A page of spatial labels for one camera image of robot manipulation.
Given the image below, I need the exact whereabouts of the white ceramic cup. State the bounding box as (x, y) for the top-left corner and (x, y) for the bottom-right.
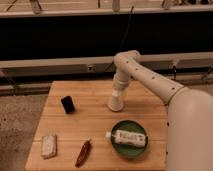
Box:
(108, 95), (124, 112)

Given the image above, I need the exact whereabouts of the red chili pepper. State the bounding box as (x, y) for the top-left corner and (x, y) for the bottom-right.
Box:
(75, 140), (91, 167)

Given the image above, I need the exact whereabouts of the black hanging cable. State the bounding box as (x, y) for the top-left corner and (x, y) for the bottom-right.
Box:
(106, 5), (135, 72)

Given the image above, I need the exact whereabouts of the white rectangular sponge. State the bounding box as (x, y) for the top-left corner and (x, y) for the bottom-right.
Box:
(41, 135), (57, 159)

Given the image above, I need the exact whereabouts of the white toothpaste tube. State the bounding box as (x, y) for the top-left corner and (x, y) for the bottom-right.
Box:
(105, 130), (146, 148)

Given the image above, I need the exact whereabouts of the green round plate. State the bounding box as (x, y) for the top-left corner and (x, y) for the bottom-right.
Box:
(107, 120), (148, 159)

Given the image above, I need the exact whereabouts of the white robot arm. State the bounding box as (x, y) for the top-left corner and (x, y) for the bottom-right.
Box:
(108, 50), (213, 171)

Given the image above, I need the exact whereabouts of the black eraser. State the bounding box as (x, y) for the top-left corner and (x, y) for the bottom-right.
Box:
(61, 96), (75, 114)

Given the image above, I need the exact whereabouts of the wooden table board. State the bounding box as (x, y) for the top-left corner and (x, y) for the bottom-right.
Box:
(25, 80), (166, 171)

